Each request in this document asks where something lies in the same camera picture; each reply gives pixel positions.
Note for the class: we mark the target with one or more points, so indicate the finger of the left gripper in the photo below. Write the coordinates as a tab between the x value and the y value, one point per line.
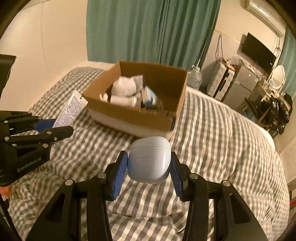
15	122
12	137

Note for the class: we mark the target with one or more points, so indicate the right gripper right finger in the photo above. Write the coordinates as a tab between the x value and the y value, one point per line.
233	219

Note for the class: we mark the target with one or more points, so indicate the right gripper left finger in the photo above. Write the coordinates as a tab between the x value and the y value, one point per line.
61	218

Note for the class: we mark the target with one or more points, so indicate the white cream tube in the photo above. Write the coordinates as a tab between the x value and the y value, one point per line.
71	110

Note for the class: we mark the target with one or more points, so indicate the white sock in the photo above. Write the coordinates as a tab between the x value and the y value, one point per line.
127	86

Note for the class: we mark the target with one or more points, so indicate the white earbuds case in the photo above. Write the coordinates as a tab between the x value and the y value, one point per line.
149	160

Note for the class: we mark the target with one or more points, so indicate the blue silver packet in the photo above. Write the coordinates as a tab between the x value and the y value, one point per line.
149	98

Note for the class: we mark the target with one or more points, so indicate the operator hand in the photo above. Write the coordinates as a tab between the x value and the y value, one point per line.
6	192

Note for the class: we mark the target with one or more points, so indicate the small white figurine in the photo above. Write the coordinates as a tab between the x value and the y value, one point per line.
103	97

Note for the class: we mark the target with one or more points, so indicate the white bottle in box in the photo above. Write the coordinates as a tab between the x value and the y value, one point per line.
123	101

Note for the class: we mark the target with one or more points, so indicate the brown cardboard box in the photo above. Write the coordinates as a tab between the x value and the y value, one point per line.
167	82

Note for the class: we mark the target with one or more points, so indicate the black bags pile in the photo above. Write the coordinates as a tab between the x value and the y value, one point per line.
278	115

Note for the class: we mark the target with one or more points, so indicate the wooden stool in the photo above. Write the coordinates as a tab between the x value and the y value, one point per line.
253	110

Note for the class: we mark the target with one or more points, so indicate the wooden desk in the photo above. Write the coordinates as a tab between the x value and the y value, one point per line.
264	95

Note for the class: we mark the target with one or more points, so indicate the silver mini fridge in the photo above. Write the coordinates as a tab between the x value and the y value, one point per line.
242	85

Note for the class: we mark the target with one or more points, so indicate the white suitcase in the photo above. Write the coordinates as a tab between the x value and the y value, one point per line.
220	80

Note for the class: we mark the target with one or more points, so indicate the large water bottle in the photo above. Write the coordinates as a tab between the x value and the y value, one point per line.
194	78

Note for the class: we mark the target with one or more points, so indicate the oval vanity mirror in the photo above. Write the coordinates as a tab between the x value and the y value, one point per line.
277	78

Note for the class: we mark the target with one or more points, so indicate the green window curtain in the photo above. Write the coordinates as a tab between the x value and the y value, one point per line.
287	60

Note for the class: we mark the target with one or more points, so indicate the white air conditioner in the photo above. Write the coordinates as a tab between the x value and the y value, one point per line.
267	14

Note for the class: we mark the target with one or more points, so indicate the black wall television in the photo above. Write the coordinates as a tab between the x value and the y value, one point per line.
259	53

